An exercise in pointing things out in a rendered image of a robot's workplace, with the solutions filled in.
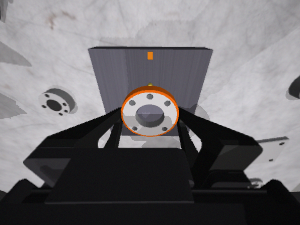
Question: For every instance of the white round plate with orange rim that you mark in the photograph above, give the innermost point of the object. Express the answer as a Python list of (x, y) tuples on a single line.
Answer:
[(152, 95)]

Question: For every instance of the grey rectangular plate with four holes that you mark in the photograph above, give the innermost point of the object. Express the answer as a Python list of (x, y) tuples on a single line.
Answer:
[(271, 149)]

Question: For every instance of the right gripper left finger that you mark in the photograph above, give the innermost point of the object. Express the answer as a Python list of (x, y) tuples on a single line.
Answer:
[(87, 134)]

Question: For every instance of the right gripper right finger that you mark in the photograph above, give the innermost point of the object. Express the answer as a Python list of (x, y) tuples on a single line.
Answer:
[(223, 149)]

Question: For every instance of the grey round plate with holes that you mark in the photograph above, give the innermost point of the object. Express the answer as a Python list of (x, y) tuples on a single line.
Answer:
[(294, 88), (256, 183), (56, 102)]

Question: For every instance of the dark grey metal block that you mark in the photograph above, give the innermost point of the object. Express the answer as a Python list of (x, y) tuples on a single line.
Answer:
[(121, 69)]

